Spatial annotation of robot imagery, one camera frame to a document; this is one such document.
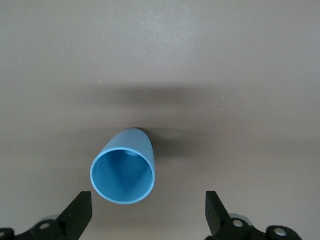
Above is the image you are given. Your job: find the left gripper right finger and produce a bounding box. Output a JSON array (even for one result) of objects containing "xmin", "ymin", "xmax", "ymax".
[{"xmin": 204, "ymin": 190, "xmax": 304, "ymax": 240}]

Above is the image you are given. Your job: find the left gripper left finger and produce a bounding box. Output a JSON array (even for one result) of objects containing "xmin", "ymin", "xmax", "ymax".
[{"xmin": 0, "ymin": 190, "xmax": 94, "ymax": 240}]

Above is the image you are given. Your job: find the blue plastic cup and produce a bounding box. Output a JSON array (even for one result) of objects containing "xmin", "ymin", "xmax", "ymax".
[{"xmin": 89, "ymin": 127, "xmax": 157, "ymax": 207}]

